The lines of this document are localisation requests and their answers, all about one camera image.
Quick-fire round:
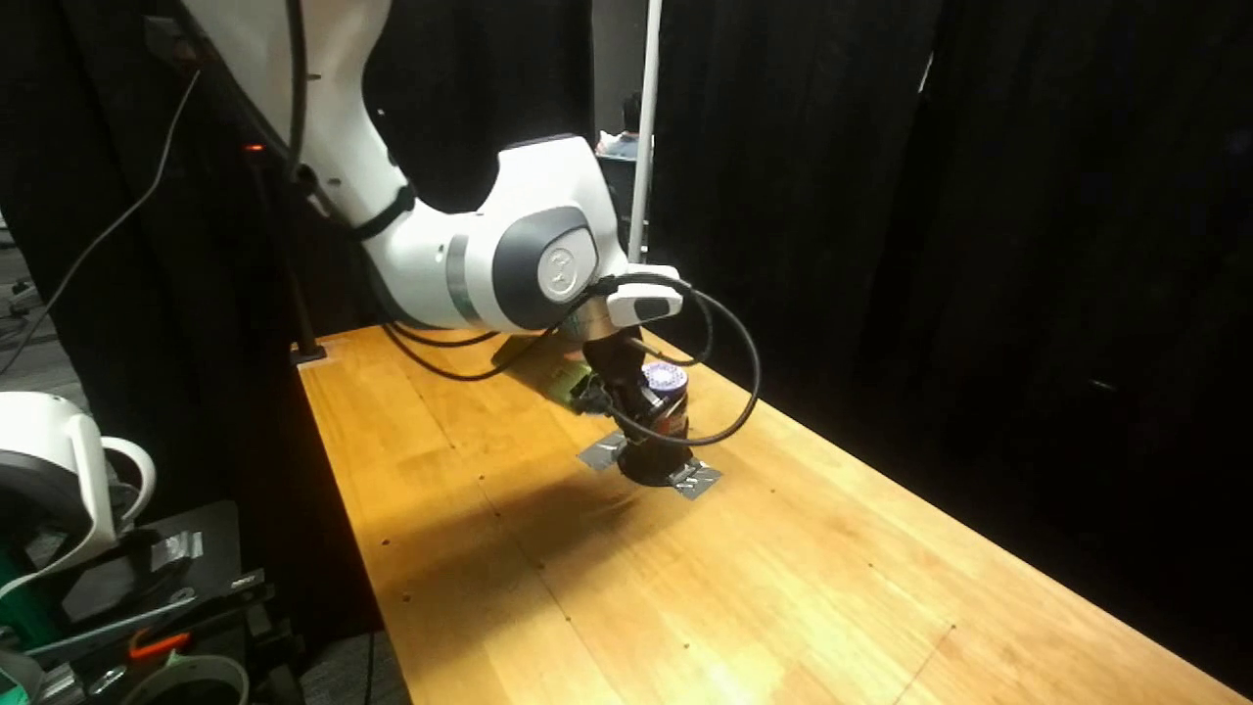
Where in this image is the grey tape patch on table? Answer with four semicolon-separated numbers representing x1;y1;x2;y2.
580;431;715;499

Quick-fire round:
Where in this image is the white vertical pole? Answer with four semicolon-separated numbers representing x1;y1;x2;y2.
626;0;665;261

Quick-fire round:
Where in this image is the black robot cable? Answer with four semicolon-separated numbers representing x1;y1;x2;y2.
376;272;762;450

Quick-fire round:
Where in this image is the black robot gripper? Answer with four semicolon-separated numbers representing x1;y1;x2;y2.
570;299;642;414

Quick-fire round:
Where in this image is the white jug with handle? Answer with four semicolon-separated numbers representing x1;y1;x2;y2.
0;393;155;584

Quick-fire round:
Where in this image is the black tripod stand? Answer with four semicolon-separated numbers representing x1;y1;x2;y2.
240;138;323;364

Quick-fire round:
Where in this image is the white hanging cable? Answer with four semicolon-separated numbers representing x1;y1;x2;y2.
0;63;207;347

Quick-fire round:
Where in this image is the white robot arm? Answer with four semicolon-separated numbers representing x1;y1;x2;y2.
185;0;642;343

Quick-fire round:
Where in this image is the black equipment case with tape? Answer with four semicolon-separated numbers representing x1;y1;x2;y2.
2;500;305;705

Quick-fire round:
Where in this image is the dark bottle with white cap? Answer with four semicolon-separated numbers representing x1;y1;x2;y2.
626;360;690;445

